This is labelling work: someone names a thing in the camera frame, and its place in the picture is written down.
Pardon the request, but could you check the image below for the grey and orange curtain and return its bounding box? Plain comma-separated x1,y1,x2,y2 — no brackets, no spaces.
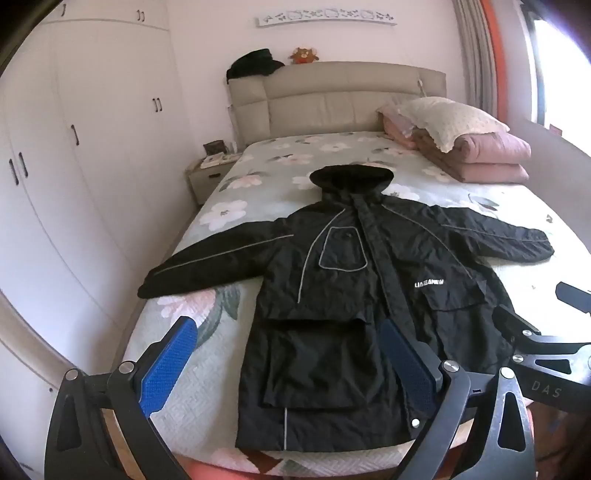
450,0,505,121

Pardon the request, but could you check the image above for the brown plush toy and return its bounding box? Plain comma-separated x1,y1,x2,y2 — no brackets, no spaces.
288,46,320,65

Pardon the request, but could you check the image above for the black cloth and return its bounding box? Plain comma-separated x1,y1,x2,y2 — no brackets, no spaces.
225,48,286,85

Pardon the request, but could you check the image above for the brown folded blanket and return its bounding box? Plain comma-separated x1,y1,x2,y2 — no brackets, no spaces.
412,130,468,181

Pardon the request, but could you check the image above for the black hooded jacket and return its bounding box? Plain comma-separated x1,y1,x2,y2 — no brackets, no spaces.
137,164,555,450

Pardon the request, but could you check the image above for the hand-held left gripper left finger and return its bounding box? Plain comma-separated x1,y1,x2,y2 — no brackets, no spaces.
44,316,199,480

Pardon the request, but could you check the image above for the open magazine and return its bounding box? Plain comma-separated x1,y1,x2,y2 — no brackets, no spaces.
199,152,242,169

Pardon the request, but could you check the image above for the beige nightstand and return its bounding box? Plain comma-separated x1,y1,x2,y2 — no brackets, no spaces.
186,157,241,206

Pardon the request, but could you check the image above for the beige padded headboard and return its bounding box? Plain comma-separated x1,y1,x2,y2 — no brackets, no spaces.
228,60,448,148

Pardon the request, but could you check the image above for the white wardrobe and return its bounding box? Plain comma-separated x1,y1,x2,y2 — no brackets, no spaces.
0,0,204,467

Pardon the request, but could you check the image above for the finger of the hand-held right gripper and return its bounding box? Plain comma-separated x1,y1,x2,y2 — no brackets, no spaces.
555,281,591,319
493,305,591,367

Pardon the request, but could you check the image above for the bright window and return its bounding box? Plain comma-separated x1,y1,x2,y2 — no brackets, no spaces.
517,0,591,139

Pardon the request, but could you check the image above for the pink folded quilt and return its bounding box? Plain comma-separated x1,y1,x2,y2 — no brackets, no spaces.
450,131,532,184

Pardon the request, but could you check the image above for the pink pillow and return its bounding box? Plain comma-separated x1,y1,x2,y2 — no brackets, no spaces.
378,105,419,149

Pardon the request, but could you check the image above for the bed with floral sheet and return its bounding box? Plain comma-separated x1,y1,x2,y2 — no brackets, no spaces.
122,131,591,477

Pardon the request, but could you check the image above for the cream pillow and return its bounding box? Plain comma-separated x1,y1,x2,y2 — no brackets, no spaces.
376,96,511,154

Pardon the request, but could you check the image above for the white carved wall ornament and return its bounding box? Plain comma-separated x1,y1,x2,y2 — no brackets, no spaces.
255,7,398,31

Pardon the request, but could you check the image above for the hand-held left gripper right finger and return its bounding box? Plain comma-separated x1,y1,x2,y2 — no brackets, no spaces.
379,318,536,480

